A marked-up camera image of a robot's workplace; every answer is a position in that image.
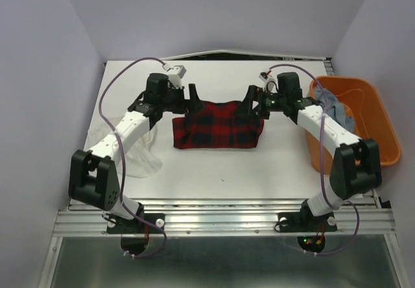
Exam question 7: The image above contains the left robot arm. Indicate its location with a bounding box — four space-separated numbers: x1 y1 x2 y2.
68 73 203 232

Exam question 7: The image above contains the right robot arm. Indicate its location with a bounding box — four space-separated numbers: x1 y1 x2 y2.
235 72 382 230

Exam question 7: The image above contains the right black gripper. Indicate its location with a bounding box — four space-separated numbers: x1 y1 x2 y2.
232 85 287 119

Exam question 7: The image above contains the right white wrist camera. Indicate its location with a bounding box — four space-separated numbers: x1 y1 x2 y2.
259 70 278 93

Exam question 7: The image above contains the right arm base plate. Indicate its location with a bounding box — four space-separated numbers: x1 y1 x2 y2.
274 212 338 234

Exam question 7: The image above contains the aluminium frame rail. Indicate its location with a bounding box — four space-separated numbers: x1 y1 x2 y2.
53 197 396 238

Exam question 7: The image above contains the light blue skirt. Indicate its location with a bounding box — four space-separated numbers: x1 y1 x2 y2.
313 86 355 133

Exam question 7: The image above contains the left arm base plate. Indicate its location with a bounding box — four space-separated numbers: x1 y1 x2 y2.
106 212 167 235

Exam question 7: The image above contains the white skirt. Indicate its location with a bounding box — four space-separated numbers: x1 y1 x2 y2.
85 112 162 178

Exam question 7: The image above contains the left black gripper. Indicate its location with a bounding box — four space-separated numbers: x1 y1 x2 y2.
160 84 204 115

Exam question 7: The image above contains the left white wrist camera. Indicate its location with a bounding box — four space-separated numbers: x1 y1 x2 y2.
166 65 187 89

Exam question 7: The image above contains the red black plaid skirt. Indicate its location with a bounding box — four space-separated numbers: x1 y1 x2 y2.
172 101 265 150

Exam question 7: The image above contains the orange plastic basket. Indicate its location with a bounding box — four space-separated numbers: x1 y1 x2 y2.
308 76 401 167

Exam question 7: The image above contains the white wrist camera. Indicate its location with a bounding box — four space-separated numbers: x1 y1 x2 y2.
166 65 187 89
259 70 278 93

